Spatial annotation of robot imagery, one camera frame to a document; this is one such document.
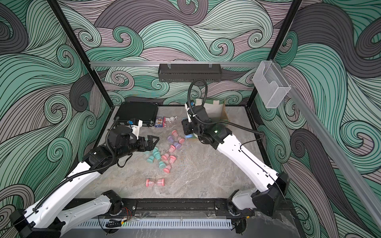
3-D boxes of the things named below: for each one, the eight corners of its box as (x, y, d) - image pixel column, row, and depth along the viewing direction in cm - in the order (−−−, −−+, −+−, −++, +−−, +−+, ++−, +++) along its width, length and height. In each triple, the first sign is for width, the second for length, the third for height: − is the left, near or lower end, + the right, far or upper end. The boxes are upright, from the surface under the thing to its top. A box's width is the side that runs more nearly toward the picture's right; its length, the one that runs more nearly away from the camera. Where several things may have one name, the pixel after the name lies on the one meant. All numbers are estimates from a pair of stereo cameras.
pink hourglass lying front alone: (146, 187, 82) (145, 185, 79) (147, 181, 84) (146, 178, 81) (164, 186, 82) (164, 184, 79) (165, 180, 84) (164, 178, 81)
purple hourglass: (166, 139, 101) (166, 137, 99) (171, 136, 103) (171, 134, 101) (177, 150, 96) (177, 148, 94) (182, 146, 98) (182, 144, 96)
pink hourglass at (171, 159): (163, 171, 87) (162, 170, 85) (171, 156, 93) (171, 154, 91) (168, 174, 86) (168, 172, 84) (176, 158, 92) (176, 156, 90)
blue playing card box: (154, 127, 109) (154, 125, 107) (156, 118, 114) (156, 116, 113) (162, 127, 109) (162, 125, 107) (164, 118, 114) (163, 116, 113)
